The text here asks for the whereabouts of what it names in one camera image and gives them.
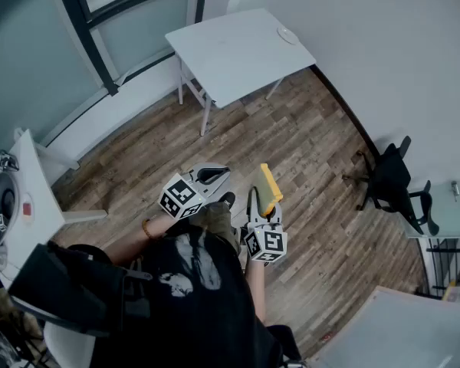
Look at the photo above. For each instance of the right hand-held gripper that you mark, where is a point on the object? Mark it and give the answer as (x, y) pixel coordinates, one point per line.
(266, 242)

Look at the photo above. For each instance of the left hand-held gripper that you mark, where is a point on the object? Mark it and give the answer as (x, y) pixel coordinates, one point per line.
(180, 199)

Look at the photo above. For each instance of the yellow sponge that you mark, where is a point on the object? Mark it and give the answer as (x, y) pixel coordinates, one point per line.
(270, 190)

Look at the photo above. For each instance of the white plate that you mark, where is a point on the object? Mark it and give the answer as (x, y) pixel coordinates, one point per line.
(287, 35)

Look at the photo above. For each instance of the person's right forearm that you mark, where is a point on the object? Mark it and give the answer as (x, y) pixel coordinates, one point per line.
(257, 290)

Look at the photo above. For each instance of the person's left forearm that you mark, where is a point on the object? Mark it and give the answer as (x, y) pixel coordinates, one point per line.
(134, 242)

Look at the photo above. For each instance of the black shoe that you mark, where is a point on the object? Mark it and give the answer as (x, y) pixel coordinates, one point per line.
(227, 199)

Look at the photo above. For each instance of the olive trousers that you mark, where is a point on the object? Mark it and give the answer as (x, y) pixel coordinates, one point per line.
(218, 221)

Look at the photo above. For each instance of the white folding table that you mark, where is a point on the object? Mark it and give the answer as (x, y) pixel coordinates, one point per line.
(234, 52)

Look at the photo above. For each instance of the black printed t-shirt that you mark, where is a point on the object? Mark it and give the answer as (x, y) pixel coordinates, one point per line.
(199, 320)

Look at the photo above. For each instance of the black office chair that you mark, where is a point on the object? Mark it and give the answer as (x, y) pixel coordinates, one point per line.
(395, 182)

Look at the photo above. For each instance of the white side table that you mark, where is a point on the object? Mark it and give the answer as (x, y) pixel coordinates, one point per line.
(34, 175)

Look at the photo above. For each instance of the frosted glass desk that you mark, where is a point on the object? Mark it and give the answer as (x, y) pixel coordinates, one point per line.
(406, 332)

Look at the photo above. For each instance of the black metal rack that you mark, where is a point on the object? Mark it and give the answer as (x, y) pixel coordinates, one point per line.
(448, 261)

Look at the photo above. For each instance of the white disc red label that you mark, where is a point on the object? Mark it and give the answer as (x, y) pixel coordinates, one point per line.
(27, 208)

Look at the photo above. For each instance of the black chest-mounted box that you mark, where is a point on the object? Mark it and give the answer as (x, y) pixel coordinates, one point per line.
(61, 290)

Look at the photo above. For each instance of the white round device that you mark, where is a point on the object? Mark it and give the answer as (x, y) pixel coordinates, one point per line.
(2, 201)

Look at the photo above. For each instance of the dark window frame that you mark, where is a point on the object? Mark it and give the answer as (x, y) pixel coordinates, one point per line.
(96, 48)

